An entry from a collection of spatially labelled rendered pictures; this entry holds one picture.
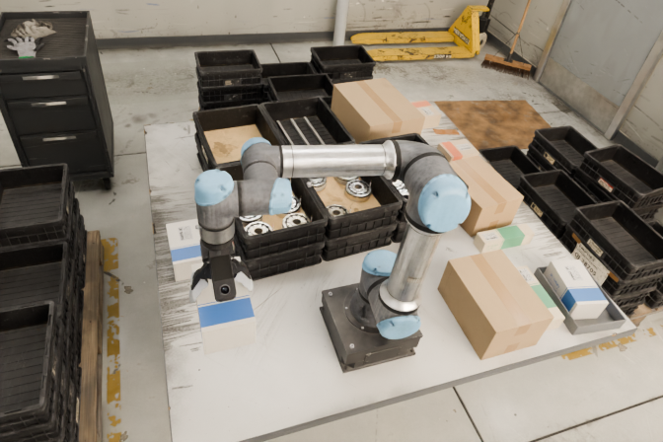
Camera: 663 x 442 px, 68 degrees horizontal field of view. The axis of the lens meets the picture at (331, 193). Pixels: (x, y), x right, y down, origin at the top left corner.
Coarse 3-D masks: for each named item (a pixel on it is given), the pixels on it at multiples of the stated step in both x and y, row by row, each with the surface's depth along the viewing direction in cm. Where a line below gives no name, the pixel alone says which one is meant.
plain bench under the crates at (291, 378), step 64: (192, 128) 241; (448, 128) 266; (192, 192) 206; (320, 256) 186; (448, 256) 193; (512, 256) 197; (192, 320) 159; (256, 320) 162; (320, 320) 165; (448, 320) 170; (192, 384) 143; (256, 384) 145; (320, 384) 147; (384, 384) 150; (448, 384) 153
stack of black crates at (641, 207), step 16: (592, 160) 277; (608, 160) 296; (624, 160) 290; (640, 160) 281; (576, 176) 291; (592, 176) 280; (608, 176) 271; (624, 176) 285; (640, 176) 282; (656, 176) 274; (592, 192) 282; (608, 192) 291; (624, 192) 264; (640, 192) 274; (656, 192) 259; (640, 208) 266; (656, 208) 271
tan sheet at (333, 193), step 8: (328, 184) 198; (336, 184) 199; (320, 192) 194; (328, 192) 195; (336, 192) 195; (328, 200) 191; (336, 200) 192; (344, 200) 192; (368, 200) 194; (376, 200) 194; (352, 208) 189; (360, 208) 190; (368, 208) 190
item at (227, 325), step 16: (208, 288) 117; (240, 288) 117; (208, 304) 113; (224, 304) 114; (240, 304) 114; (208, 320) 110; (224, 320) 110; (240, 320) 111; (208, 336) 109; (224, 336) 111; (240, 336) 113; (208, 352) 113
